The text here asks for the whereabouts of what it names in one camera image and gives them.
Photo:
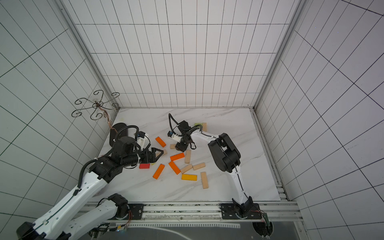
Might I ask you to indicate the orange block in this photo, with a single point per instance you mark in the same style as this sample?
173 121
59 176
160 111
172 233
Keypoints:
158 171
174 167
177 157
161 142

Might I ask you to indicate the natural wood block small diagonal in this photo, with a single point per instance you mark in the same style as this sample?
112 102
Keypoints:
186 168

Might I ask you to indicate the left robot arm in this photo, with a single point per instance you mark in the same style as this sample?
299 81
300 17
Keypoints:
60 223

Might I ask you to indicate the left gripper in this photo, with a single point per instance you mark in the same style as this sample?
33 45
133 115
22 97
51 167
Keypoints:
147 153

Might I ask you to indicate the orange block lower left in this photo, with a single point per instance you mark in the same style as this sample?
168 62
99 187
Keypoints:
158 171

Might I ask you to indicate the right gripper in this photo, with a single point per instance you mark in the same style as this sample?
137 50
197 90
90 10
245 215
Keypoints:
183 142

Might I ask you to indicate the natural wood block vertical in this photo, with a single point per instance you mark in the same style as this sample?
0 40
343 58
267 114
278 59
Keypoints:
188 156

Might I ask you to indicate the red block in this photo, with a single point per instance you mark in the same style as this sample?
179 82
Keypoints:
144 166

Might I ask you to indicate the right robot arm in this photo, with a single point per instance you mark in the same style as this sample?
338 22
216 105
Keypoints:
227 158

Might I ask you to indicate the orange block lower middle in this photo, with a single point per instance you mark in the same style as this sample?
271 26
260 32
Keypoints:
174 167

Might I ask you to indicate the natural wood block small right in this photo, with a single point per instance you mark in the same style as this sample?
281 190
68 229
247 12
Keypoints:
199 166

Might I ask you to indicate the yellow block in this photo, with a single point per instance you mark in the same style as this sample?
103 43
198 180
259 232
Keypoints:
187 177

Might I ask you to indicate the orange block far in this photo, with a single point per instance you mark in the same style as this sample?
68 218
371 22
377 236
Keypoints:
161 142

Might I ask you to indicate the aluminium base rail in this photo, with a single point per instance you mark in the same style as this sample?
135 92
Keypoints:
156 212

